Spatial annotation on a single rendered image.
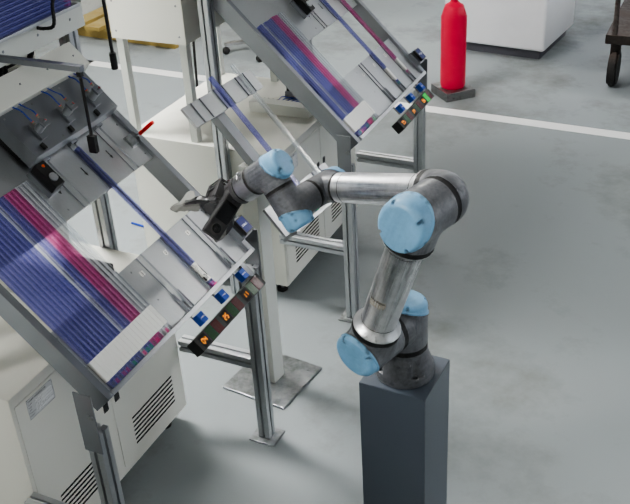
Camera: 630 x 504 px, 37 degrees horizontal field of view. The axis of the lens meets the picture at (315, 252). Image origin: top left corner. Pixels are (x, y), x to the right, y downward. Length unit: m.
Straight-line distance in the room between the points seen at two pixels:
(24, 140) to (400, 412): 1.15
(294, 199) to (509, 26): 4.00
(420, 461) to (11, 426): 1.03
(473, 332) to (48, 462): 1.64
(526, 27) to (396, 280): 4.12
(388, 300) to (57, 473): 1.07
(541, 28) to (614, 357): 2.97
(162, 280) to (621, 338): 1.80
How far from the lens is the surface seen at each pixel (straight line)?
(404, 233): 1.96
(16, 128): 2.46
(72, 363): 2.22
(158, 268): 2.48
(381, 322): 2.18
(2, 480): 2.71
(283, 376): 3.35
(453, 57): 5.45
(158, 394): 3.03
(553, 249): 4.09
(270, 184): 2.24
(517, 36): 6.11
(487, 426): 3.16
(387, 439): 2.53
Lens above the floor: 2.09
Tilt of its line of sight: 31 degrees down
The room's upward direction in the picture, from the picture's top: 4 degrees counter-clockwise
